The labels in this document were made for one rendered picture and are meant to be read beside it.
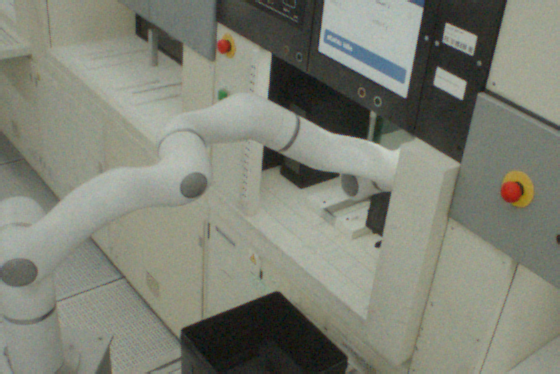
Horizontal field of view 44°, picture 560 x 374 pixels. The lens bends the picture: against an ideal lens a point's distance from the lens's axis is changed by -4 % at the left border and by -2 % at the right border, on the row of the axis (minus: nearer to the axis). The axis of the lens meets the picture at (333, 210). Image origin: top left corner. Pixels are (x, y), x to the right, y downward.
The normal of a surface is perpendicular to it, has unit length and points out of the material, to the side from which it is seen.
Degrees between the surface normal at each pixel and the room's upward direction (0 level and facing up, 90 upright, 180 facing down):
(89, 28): 90
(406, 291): 90
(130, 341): 0
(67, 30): 90
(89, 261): 0
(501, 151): 90
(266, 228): 0
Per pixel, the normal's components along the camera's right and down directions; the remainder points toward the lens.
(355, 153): -0.09, -0.26
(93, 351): 0.12, -0.83
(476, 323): -0.75, 0.28
